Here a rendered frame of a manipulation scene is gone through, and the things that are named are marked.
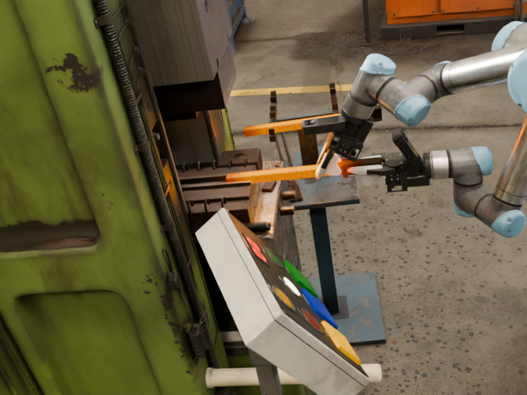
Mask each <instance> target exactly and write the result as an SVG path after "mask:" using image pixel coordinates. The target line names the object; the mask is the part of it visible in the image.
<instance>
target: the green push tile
mask: <svg viewBox="0 0 527 395"><path fill-rule="evenodd" d="M284 264H285V265H286V267H287V268H288V270H289V272H290V273H291V274H292V276H293V278H294V280H295V281H296V283H297V284H299V285H300V286H301V287H302V288H305V289H306V290H307V291H308V292H310V293H311V294H312V295H313V296H314V297H315V298H318V295H317V293H316V291H315V290H314V289H313V287H312V286H311V284H310V282H309V281H308V279H307V278H306V277H305V276H304V275H303V274H302V273H301V272H299V271H298V269H297V268H295V267H294V266H293V265H292V264H291V263H289V262H288V261H287V260H286V261H285V262H284Z"/></svg>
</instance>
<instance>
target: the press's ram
mask: <svg viewBox="0 0 527 395"><path fill-rule="evenodd" d="M129 4H130V7H131V10H132V13H133V18H134V20H135V24H136V29H137V32H138V35H139V38H140V43H141V45H142V49H143V51H144V57H145V60H146V63H147V68H148V70H149V74H150V77H151V82H152V85H153V87H155V86H163V85H175V84H183V83H190V82H203V81H211V80H213V79H214V78H215V76H216V73H217V70H218V66H219V65H220V62H221V60H222V58H223V55H224V52H225V49H226V48H227V44H228V41H229V40H230V37H231V34H232V27H231V20H230V16H229V12H228V7H227V0H129Z"/></svg>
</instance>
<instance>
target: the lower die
mask: <svg viewBox="0 0 527 395"><path fill-rule="evenodd" d="M250 171H256V166H255V165H247V166H246V167H244V166H235V167H231V168H230V169H229V168H228V167H226V168H218V169H215V170H213V169H200V171H199V172H198V170H191V171H185V172H183V171H182V172H177V174H178V177H179V179H195V178H205V177H214V176H226V175H227V174H228V173H235V172H250ZM181 188H182V191H183V194H184V199H185V202H186V205H187V202H188V200H189V199H191V200H192V201H193V205H194V206H193V207H191V203H190V209H191V214H192V217H193V220H194V224H196V226H203V225H204V224H206V223H207V222H208V219H207V215H206V213H205V206H204V200H205V198H208V199H209V203H210V204H209V205H208V204H207V202H206V205H207V209H208V213H209V218H210V219H211V218H212V217H213V216H214V215H215V214H216V213H217V212H218V211H219V210H221V209H222V207H221V198H222V197H223V196H224V197H225V198H226V202H227V203H226V204H224V208H225V209H226V210H228V211H229V213H230V214H232V215H233V216H234V217H235V218H236V219H238V220H239V221H240V222H241V223H252V222H253V219H254V214H255V210H256V202H257V197H258V193H259V188H260V186H259V183H252V182H251V180H246V181H236V182H226V183H208V184H198V185H190V186H181ZM254 205H255V208H254ZM186 215H187V220H188V222H189V226H191V225H192V223H191V217H190V215H189V212H187V213H186Z"/></svg>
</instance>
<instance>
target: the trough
mask: <svg viewBox="0 0 527 395"><path fill-rule="evenodd" d="M226 177H227V176H214V177H205V178H195V179H180V185H181V186H190V185H198V184H208V183H226V182H227V181H226Z"/></svg>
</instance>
